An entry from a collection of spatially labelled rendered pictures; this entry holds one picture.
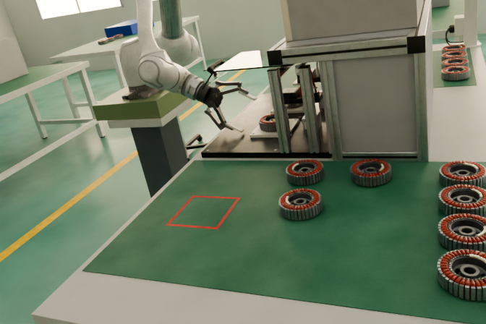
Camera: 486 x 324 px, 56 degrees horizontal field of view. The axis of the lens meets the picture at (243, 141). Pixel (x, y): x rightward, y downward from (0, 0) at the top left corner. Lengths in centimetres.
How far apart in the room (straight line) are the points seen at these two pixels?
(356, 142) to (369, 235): 41
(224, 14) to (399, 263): 612
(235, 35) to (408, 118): 566
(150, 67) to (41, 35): 753
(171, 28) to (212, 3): 475
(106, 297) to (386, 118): 89
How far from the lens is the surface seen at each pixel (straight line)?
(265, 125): 166
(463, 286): 94
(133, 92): 232
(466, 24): 263
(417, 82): 133
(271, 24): 668
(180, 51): 230
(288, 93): 161
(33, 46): 928
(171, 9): 217
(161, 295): 106
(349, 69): 135
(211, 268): 108
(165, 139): 237
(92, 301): 112
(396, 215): 118
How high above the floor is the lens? 139
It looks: 22 degrees down
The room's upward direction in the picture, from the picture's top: 11 degrees counter-clockwise
